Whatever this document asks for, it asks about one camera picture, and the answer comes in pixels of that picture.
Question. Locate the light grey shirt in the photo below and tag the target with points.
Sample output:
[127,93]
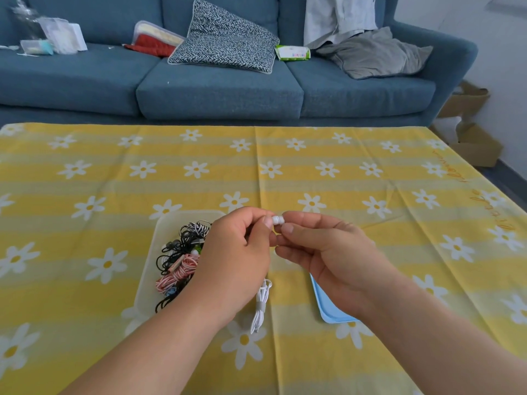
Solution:
[333,18]

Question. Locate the person's right hand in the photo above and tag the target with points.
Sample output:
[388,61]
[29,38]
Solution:
[341,263]

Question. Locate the grey cushion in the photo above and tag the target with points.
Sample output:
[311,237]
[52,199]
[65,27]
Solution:
[374,55]

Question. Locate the black and white patterned cushion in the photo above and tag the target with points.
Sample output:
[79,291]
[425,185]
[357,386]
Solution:
[226,39]

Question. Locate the yellow daisy print tablecloth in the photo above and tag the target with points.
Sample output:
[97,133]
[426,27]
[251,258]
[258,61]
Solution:
[329,180]

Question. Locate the person's left thumb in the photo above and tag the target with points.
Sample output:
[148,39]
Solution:
[263,234]

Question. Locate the brown cardboard box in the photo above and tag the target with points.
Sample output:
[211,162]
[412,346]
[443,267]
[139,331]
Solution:
[465,100]
[477,146]

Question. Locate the small clear container teal contents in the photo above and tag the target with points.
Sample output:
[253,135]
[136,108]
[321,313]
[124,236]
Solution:
[37,47]

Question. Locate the person's left hand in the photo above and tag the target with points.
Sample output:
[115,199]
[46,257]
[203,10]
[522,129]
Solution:
[230,259]

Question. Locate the light blue plastic tray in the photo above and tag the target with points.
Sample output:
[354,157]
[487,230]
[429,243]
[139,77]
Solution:
[325,302]

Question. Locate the green wet wipes packet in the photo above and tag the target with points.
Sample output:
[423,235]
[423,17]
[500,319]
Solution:
[292,53]

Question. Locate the person's right thumb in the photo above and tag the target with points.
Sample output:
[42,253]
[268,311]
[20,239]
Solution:
[300,232]

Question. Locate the red cloth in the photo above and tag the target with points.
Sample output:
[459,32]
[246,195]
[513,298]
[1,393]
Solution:
[150,45]

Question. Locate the clear zip bag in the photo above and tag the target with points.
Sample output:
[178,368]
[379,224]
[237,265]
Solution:
[158,30]

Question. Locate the person's right forearm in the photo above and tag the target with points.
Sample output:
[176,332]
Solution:
[436,345]

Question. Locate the white paper box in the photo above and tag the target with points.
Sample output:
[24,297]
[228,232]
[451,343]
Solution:
[79,36]

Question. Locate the blue fabric sofa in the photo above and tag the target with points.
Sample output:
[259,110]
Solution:
[214,90]

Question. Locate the clear plastic tray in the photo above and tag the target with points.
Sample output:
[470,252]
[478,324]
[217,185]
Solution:
[156,230]

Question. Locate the person's left forearm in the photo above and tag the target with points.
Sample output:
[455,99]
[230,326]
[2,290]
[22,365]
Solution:
[156,349]

